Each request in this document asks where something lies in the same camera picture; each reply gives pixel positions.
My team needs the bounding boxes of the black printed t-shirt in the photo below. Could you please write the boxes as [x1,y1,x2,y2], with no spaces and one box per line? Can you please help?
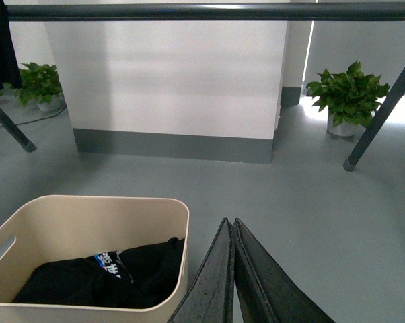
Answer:
[14,237,184,309]

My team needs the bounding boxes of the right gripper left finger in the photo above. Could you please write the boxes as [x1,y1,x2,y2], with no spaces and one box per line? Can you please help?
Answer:
[168,218,235,323]

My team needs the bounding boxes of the black hanging garment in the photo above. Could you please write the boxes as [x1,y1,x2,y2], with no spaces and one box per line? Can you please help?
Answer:
[0,1,22,90]

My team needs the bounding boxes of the right potted green plant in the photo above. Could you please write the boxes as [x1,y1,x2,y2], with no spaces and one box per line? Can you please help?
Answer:
[305,61,390,137]

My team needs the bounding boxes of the black floor cable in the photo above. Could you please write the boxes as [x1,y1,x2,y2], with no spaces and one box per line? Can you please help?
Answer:
[0,104,68,132]

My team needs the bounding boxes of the potted green plant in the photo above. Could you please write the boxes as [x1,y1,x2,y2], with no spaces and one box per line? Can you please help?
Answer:
[0,62,65,112]
[305,61,390,137]

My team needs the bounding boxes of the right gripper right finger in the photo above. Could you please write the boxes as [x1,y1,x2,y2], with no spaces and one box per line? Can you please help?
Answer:
[233,218,333,322]

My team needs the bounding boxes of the dark grey clothes rack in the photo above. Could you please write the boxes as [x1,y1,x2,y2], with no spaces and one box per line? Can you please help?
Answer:
[3,2,405,164]

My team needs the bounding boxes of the left potted green plant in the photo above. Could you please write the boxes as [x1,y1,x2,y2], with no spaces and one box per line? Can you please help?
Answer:
[0,62,65,112]

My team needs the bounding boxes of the beige plastic laundry hamper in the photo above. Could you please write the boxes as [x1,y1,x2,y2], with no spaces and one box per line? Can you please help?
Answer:
[0,195,190,322]

